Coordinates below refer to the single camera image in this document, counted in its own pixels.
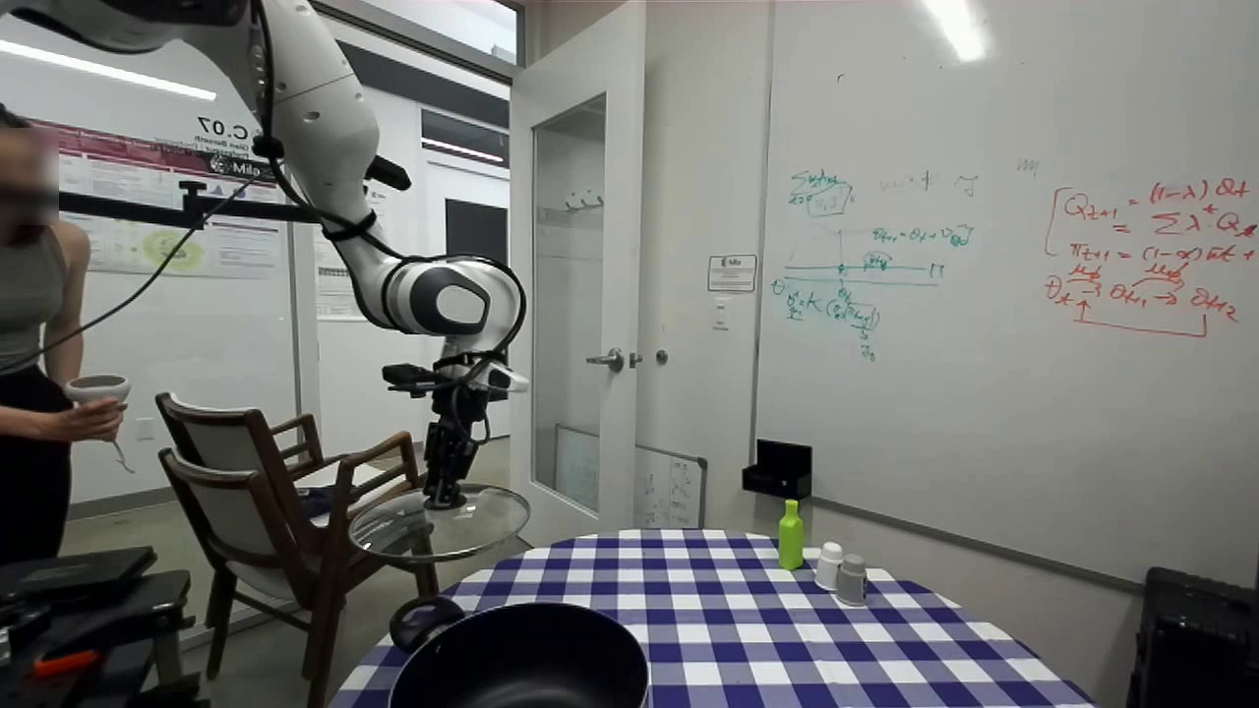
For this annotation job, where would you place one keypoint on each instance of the white door with window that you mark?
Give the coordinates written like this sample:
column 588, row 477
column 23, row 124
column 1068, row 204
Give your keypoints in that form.
column 617, row 262

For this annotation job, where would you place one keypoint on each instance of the glass pot lid black knob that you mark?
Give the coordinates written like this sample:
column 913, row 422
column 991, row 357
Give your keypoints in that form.
column 438, row 526

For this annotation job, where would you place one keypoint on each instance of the black wall box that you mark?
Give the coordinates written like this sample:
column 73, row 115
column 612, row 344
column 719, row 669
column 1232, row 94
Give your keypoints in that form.
column 781, row 469

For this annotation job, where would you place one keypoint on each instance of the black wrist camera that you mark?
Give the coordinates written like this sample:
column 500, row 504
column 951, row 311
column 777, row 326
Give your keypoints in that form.
column 456, row 378

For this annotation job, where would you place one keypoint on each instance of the green plastic bottle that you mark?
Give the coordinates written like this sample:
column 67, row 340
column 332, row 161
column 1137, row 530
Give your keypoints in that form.
column 794, row 541

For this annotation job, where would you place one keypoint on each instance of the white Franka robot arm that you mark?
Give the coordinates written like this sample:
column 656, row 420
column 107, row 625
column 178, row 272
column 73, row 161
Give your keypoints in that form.
column 328, row 161

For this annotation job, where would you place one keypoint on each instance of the white shaker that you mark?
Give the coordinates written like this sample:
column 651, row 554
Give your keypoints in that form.
column 827, row 570

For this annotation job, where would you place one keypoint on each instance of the black suitcase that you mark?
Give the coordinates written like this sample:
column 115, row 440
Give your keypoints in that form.
column 1194, row 642

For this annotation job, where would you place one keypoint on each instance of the black boom pole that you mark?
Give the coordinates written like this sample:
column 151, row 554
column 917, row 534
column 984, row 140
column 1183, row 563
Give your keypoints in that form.
column 132, row 205

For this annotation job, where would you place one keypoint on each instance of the small leaning whiteboard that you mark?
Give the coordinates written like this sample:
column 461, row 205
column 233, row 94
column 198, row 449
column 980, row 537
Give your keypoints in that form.
column 669, row 491

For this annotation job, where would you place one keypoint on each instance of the black cooking pot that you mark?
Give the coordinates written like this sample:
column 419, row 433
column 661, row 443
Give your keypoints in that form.
column 525, row 662

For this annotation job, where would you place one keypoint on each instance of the paper wall sign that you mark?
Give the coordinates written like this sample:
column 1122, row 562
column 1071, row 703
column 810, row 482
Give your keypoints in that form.
column 735, row 272

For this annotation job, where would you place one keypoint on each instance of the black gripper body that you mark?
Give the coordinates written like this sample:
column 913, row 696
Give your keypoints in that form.
column 456, row 420

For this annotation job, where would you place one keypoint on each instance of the gray shaker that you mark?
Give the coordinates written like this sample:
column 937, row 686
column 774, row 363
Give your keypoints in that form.
column 850, row 580

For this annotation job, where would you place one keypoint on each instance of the white cup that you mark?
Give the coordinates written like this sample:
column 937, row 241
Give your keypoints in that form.
column 100, row 389

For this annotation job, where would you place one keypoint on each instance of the blue white checkered tablecloth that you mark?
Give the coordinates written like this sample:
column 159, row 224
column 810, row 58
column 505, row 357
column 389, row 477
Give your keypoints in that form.
column 789, row 642

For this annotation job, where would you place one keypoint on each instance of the black work stand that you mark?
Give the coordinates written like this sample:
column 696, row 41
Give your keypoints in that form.
column 94, row 616

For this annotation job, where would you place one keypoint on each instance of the person in gray top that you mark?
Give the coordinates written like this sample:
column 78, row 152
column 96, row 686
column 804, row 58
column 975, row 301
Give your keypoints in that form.
column 35, row 340

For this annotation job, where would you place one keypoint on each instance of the wooden chair gray seat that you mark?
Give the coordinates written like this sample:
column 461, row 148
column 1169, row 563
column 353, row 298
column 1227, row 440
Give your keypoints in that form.
column 219, row 440
column 263, row 544

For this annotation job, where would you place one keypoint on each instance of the large wall whiteboard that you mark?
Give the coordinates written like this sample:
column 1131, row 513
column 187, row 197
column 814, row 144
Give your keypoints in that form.
column 996, row 367

